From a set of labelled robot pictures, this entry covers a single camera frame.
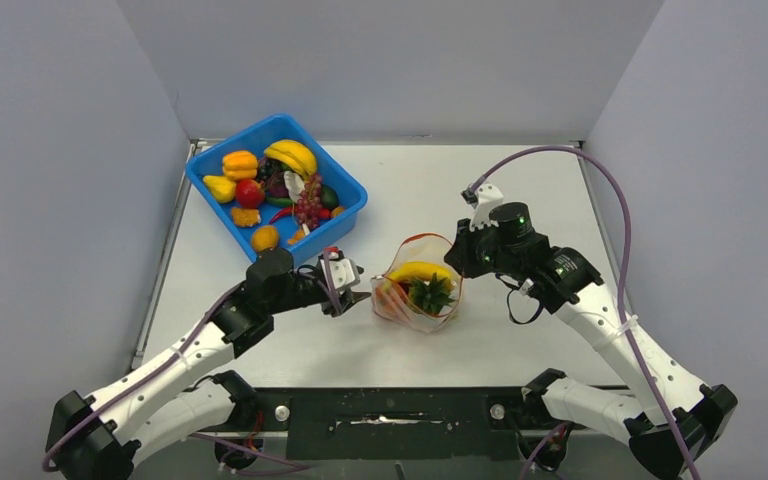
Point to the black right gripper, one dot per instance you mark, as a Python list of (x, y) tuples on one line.
[(460, 255)]

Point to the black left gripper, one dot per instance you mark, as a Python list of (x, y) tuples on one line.
[(347, 296)]

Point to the yellow toy banana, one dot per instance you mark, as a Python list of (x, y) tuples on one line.
[(423, 271)]

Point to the orange toy pineapple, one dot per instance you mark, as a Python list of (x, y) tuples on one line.
[(430, 297)]

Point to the orange toy carrot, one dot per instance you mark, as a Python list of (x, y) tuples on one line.
[(388, 302)]

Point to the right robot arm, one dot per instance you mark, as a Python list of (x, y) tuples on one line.
[(669, 417)]

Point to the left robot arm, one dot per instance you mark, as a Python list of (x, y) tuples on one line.
[(183, 390)]

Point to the red toy chili pepper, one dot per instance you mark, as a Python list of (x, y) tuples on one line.
[(322, 214)]

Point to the small red grape bunch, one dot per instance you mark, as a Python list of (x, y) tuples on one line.
[(309, 206)]

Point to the dark green toy avocado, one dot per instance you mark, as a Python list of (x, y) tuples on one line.
[(329, 198)]

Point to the yellow toy mango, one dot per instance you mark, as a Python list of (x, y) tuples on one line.
[(264, 238)]

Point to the green toy chili pepper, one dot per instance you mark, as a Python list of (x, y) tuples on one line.
[(279, 202)]

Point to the white toy garlic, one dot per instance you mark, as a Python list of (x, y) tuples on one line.
[(295, 185)]

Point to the orange toy fried nugget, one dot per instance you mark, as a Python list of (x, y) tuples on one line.
[(244, 217)]

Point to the blue plastic bin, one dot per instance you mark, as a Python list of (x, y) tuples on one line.
[(256, 138)]

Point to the red toy apple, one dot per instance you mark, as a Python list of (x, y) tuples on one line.
[(249, 194)]

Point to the small black grape bunch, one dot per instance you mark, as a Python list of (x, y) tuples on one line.
[(269, 172)]

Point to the yellow banana bunch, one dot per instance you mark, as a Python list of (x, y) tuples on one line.
[(294, 155)]

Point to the yellow toy lemon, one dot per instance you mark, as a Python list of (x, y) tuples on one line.
[(221, 188)]

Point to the orange toy bell pepper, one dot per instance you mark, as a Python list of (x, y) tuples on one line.
[(240, 165)]

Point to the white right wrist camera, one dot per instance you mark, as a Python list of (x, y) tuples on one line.
[(484, 199)]

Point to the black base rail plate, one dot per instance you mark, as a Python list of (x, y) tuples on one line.
[(496, 423)]

